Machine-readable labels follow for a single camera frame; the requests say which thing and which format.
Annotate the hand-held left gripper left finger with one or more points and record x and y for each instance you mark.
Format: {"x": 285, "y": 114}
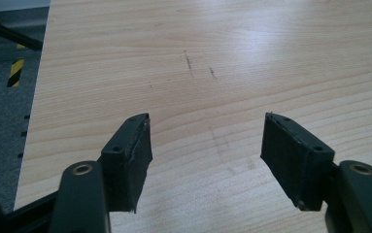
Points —
{"x": 127, "y": 161}

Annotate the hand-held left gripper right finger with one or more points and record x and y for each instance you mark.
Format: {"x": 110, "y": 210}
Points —
{"x": 295, "y": 158}

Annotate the yellow black hazard tape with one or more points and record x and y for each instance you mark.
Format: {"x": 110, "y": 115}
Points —
{"x": 15, "y": 73}

